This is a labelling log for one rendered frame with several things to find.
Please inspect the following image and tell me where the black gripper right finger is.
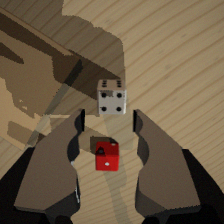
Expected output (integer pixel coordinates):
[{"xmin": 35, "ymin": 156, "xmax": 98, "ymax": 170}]
[{"xmin": 133, "ymin": 109, "xmax": 224, "ymax": 224}]

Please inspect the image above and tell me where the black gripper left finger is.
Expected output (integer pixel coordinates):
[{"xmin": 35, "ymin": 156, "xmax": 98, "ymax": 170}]
[{"xmin": 0, "ymin": 108, "xmax": 85, "ymax": 224}]

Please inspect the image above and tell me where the red die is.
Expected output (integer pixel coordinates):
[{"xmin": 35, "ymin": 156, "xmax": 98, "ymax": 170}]
[{"xmin": 95, "ymin": 141, "xmax": 119, "ymax": 171}]

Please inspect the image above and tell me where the white die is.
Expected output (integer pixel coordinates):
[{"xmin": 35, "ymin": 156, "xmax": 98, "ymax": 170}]
[{"xmin": 97, "ymin": 80, "xmax": 127, "ymax": 114}]

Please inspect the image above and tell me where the tan flat mat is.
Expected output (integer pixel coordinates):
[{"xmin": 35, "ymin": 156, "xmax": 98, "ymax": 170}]
[{"xmin": 0, "ymin": 7, "xmax": 80, "ymax": 151}]

